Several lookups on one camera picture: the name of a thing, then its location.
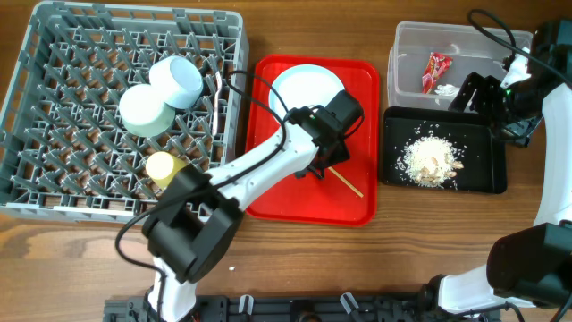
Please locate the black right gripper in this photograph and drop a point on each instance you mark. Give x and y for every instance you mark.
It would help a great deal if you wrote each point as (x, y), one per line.
(488, 86)

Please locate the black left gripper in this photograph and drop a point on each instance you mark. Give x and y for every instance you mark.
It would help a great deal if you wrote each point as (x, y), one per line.
(339, 155)

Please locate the wooden chopstick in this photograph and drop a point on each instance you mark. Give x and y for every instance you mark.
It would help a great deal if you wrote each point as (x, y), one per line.
(346, 182)

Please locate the light blue plate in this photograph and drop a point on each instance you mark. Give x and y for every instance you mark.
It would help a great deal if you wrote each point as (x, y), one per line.
(303, 85)

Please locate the white plastic fork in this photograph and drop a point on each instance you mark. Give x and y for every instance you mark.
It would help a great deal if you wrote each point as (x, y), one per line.
(219, 87)

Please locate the light blue bowl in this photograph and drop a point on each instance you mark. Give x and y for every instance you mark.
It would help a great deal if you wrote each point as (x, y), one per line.
(177, 80)

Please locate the yellow plastic cup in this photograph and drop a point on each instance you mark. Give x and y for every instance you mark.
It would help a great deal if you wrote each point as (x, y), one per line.
(161, 167)

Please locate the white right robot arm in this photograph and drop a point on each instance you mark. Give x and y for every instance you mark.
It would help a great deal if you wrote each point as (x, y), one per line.
(530, 268)

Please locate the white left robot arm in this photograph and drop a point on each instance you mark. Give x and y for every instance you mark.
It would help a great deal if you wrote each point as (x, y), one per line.
(191, 228)

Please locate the black food waste tray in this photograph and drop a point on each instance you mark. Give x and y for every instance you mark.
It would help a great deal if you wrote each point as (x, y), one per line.
(483, 158)

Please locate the clear plastic waste bin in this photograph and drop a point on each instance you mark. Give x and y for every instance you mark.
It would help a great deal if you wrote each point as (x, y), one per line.
(414, 42)

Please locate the grey dishwasher rack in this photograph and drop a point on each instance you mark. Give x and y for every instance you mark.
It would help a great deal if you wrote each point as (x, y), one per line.
(65, 154)

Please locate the crumpled white tissue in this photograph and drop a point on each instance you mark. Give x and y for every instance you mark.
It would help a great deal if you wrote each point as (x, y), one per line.
(447, 90)

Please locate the red plastic tray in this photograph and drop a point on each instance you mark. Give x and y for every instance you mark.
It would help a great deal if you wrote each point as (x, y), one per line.
(329, 201)

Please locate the red candy wrapper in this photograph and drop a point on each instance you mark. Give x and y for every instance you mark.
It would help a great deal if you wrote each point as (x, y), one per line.
(437, 65)

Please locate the pile of rice scraps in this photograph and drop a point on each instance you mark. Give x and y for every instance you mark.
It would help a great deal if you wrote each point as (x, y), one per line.
(429, 159)

